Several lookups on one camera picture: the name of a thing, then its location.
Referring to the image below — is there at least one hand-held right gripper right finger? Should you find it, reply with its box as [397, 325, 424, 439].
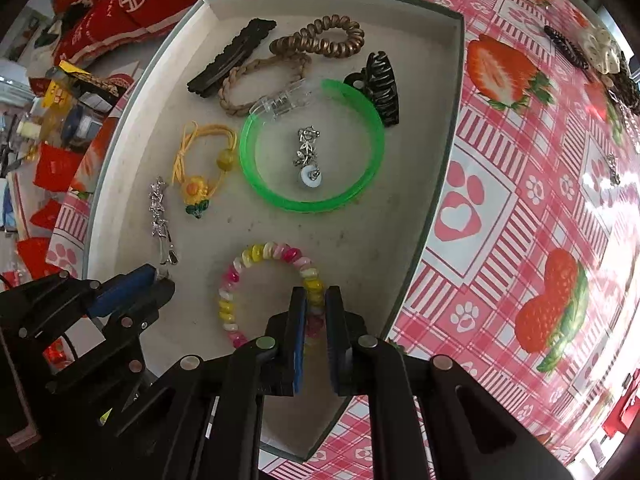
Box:
[324, 285, 576, 480]

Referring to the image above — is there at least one grey jewelry tray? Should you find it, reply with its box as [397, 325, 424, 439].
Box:
[82, 0, 466, 463]

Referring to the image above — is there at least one green translucent bangle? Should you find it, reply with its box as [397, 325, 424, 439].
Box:
[239, 78, 386, 213]

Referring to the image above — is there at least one yellow cord bead bracelet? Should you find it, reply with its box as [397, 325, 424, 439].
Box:
[171, 121, 238, 220]

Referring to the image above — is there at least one silver leaf hair clip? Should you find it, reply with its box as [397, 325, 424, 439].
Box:
[147, 176, 180, 267]

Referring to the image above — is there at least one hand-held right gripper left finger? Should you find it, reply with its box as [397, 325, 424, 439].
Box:
[95, 286, 308, 480]

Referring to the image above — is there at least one black claw hair clip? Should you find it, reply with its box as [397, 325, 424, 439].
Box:
[344, 51, 402, 128]

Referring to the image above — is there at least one colourful bead bracelet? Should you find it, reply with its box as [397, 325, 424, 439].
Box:
[217, 242, 326, 348]

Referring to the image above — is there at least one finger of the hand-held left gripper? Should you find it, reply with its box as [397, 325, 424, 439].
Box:
[45, 277, 177, 396]
[0, 265, 153, 338]

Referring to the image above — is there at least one gold spiral hair tie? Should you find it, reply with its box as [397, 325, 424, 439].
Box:
[269, 16, 366, 61]

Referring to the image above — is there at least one silver charm with white disc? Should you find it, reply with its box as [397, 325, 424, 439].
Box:
[292, 125, 327, 192]

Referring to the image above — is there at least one white scrunchie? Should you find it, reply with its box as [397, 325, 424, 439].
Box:
[580, 27, 623, 76]

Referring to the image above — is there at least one clear claw hair clip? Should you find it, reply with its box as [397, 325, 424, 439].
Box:
[248, 79, 321, 121]

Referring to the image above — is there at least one beige braided bracelet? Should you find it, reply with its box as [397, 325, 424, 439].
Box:
[218, 52, 313, 116]

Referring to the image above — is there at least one dark patterned scrunchie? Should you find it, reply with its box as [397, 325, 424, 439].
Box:
[605, 55, 640, 113]

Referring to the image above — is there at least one pink checked strawberry tablecloth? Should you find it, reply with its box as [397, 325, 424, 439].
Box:
[45, 0, 640, 480]

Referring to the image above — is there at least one small silver charm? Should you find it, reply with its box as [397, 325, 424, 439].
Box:
[604, 152, 622, 187]

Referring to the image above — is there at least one red plastic stool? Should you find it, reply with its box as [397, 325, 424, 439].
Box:
[602, 385, 640, 441]

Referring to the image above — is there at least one black serrated hair clip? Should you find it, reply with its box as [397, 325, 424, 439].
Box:
[186, 19, 277, 97]

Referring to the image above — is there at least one yellow packet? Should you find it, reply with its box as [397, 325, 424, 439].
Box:
[44, 60, 128, 111]

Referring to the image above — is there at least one red paper packet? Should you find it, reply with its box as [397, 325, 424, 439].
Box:
[35, 142, 83, 193]

